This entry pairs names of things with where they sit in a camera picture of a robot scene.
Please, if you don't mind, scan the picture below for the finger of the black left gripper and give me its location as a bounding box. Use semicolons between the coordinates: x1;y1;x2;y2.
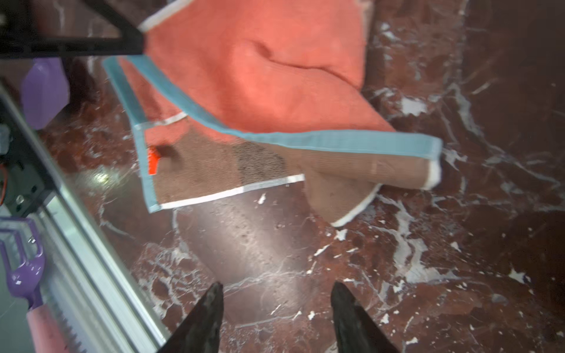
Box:
1;1;144;59

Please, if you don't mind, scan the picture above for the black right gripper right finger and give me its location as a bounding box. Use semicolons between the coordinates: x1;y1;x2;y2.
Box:
330;282;400;353

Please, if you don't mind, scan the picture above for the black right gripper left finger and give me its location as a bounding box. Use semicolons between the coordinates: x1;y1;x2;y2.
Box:
157;282;224;353

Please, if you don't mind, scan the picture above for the coral brown bear towel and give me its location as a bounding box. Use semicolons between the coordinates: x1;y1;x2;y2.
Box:
104;1;442;227

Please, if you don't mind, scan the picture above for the purple toy shovel pink handle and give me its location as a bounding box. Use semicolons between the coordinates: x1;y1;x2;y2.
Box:
21;57;70;130

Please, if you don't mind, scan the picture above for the aluminium frame profile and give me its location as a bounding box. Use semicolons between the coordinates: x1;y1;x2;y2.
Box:
1;89;167;352

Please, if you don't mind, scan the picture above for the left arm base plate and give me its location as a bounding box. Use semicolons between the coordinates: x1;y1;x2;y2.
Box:
1;105;54;217

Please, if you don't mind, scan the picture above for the purple toy rake pink handle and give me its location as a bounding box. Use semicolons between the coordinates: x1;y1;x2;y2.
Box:
1;217;69;353

